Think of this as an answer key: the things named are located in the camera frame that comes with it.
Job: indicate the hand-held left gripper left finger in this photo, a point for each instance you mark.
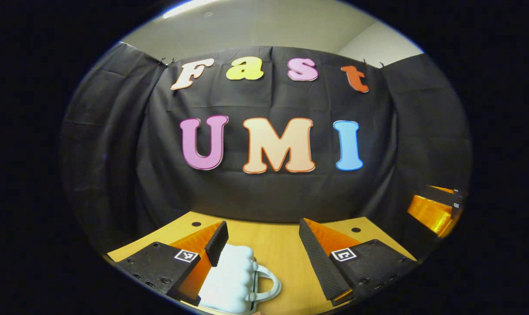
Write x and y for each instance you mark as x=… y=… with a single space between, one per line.
x=218 y=245

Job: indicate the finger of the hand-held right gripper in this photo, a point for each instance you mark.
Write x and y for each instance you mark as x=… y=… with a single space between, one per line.
x=457 y=191
x=439 y=199

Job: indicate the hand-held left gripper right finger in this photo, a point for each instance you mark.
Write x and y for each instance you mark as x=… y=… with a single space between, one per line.
x=318 y=264

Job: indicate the light blue suitcase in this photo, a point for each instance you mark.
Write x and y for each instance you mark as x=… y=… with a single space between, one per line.
x=229 y=280

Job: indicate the black backdrop cloth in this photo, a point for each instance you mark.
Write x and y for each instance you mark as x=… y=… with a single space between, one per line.
x=269 y=103

